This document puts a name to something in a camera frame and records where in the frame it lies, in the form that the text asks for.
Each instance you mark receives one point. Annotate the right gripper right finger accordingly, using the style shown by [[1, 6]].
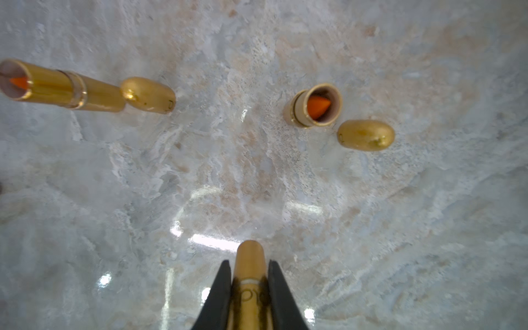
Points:
[[285, 312]]

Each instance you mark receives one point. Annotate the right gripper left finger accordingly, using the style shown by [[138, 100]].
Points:
[[215, 311]]

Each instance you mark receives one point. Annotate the gold lipstick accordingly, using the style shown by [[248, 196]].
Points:
[[319, 106], [25, 82], [250, 303]]

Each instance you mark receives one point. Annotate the gold lipstick cap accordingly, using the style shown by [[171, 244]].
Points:
[[366, 135], [148, 95]]

